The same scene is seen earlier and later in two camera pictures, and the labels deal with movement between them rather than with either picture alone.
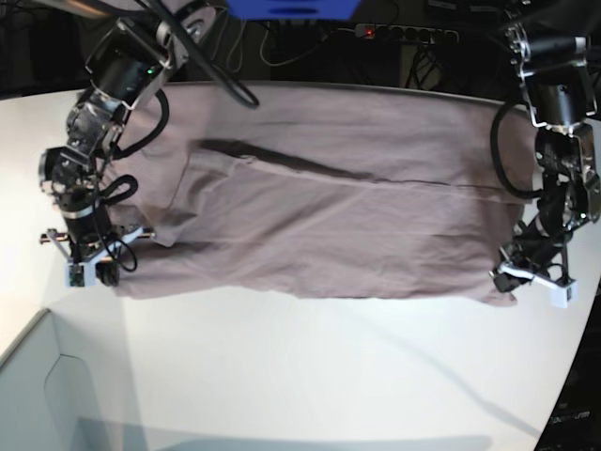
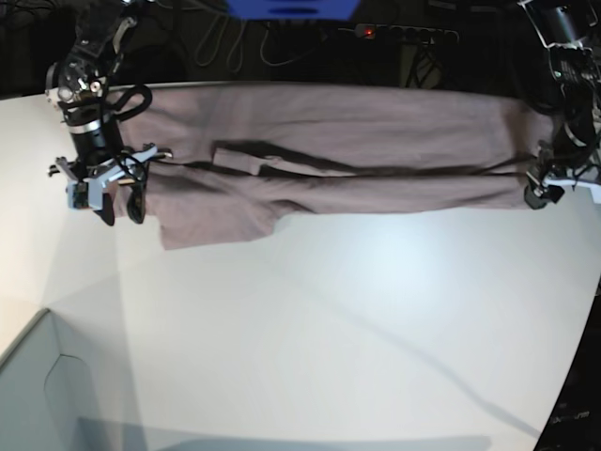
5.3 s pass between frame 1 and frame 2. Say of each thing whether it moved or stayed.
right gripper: moved
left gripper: moved
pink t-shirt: moved
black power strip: stayed
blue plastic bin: stayed
